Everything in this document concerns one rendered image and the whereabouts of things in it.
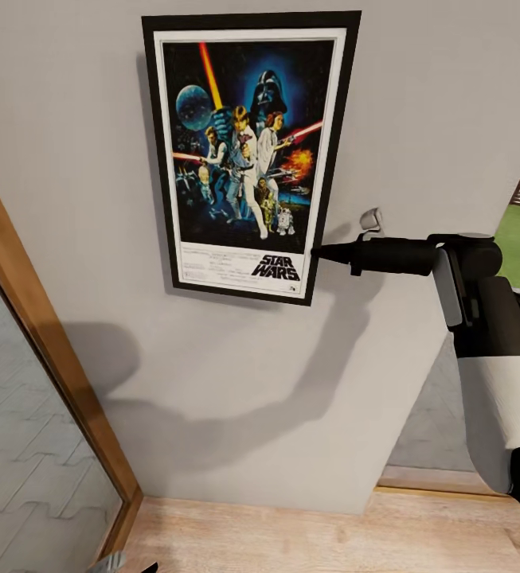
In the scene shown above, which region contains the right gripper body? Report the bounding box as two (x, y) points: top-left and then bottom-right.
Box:
(351, 233), (408, 276)

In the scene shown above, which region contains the poster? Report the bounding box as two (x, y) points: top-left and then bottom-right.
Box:
(141, 10), (362, 306)

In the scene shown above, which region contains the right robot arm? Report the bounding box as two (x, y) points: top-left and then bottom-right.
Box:
(311, 207), (520, 503)

